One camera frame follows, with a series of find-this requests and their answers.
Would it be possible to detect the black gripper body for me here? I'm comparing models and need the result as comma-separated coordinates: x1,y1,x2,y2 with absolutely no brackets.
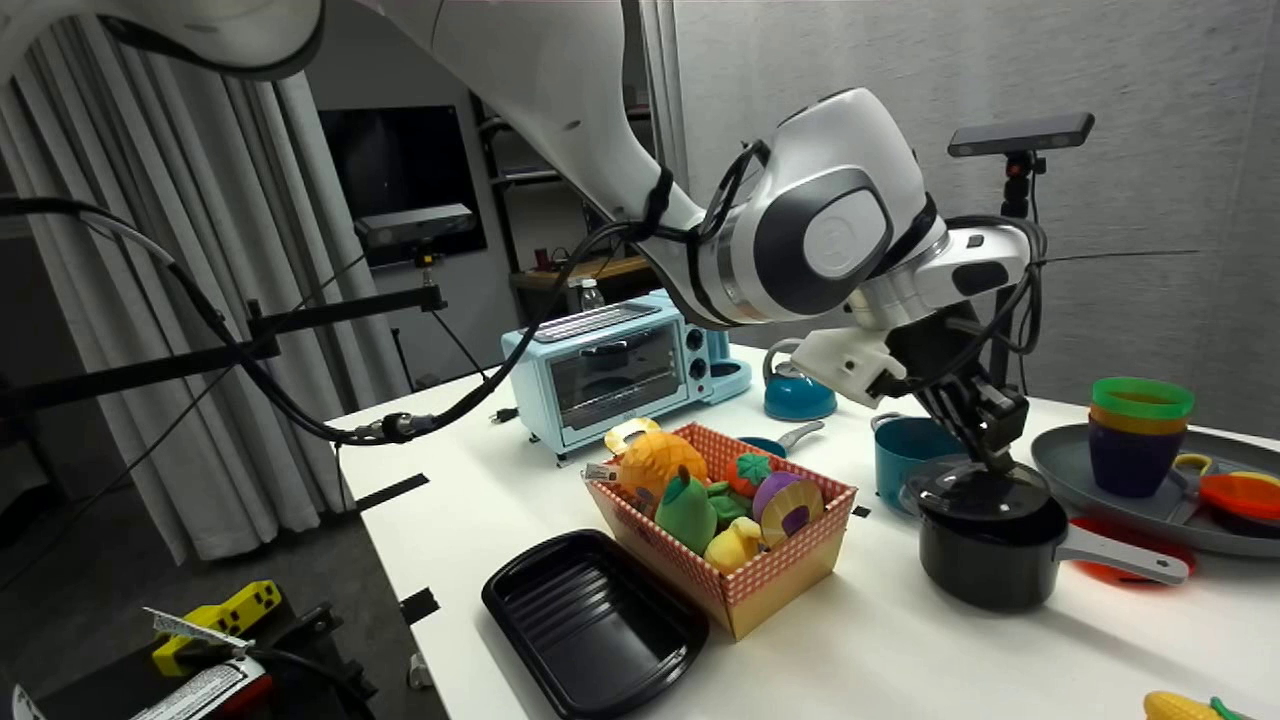
888,306,1005,404

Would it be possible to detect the dark pot lid with handle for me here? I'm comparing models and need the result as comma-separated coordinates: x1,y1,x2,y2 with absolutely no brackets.
914,462,1073,534

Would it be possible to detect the blue toy pot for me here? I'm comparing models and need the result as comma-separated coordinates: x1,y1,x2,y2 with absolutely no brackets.
867,408,978,511

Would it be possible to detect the black toy pot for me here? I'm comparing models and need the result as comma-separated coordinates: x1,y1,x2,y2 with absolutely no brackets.
910,464,1197,619

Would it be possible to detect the grey round plate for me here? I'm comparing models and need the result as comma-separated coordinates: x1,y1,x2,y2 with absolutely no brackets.
1028,419,1280,566

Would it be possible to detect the orange toy cup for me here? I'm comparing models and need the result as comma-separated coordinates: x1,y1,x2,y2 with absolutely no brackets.
1083,408,1194,443

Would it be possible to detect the green toy cup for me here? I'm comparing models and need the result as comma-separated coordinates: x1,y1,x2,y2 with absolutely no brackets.
1083,374,1199,428

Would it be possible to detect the purple toy cup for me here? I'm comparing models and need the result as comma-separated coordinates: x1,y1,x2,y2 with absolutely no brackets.
1083,425,1187,506

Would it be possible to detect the blue toy kettle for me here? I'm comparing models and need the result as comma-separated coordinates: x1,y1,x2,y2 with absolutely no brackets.
760,336,846,425

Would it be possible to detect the red flat toy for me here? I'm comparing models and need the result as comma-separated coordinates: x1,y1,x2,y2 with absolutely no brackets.
1065,509,1180,593

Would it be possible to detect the blue toy frying pan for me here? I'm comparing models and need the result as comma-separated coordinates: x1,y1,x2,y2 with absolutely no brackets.
733,419,827,462

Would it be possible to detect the small yellow rimmed toy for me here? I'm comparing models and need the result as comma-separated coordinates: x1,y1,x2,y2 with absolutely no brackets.
1167,450,1220,488

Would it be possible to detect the purple toy vegetable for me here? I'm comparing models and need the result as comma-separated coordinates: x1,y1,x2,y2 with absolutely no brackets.
748,464,833,557

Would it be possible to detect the red toy strawberry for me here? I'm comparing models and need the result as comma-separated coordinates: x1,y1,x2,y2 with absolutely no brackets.
725,450,782,506

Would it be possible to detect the red orange toy bowl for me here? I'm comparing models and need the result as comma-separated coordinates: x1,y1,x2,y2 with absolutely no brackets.
1194,464,1280,534

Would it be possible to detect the orange checkered cardboard basket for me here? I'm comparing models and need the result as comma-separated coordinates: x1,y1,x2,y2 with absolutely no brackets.
586,419,863,644

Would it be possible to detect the yellow toy fruit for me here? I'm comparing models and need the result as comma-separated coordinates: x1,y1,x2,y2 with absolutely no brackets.
699,511,770,576

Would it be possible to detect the green toy fruit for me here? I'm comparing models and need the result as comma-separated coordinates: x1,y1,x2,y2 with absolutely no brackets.
652,467,719,562

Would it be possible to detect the orange plush toy fruit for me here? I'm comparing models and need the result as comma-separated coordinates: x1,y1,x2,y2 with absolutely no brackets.
607,425,718,520

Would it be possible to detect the light blue toaster oven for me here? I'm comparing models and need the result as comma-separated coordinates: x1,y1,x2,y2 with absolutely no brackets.
502,283,757,464

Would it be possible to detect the yellow green toy lemon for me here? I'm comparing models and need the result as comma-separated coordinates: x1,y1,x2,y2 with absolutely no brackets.
1140,689,1260,720

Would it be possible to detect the black ribbed baking tray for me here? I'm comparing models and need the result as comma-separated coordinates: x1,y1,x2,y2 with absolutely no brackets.
476,523,718,720

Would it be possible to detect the dark shelf unit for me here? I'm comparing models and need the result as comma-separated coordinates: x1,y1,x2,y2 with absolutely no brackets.
467,92,671,334

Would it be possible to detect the black monitor screen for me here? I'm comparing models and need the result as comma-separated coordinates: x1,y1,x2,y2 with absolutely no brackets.
315,105,494,265

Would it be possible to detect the large black tape strip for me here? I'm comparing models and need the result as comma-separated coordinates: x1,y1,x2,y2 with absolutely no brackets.
397,585,446,628

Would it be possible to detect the black metal boom bar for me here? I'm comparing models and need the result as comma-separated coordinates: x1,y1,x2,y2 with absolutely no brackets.
0,280,454,419

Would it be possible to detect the yellow hand tool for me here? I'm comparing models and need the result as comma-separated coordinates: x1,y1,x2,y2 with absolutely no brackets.
143,576,288,680

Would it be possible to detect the white curtain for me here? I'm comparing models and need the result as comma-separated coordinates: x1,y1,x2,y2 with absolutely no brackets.
0,11,413,568

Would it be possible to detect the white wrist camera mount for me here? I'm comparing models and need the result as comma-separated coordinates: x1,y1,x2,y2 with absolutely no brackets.
790,325,914,408

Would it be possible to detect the black camera tripod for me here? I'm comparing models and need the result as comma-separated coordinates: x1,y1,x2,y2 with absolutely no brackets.
984,154,1056,404

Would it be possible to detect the black stereo camera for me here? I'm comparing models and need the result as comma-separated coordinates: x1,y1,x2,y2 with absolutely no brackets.
945,109,1099,164
352,200,489,267

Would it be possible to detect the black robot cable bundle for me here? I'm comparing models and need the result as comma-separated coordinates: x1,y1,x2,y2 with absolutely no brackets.
0,136,773,451

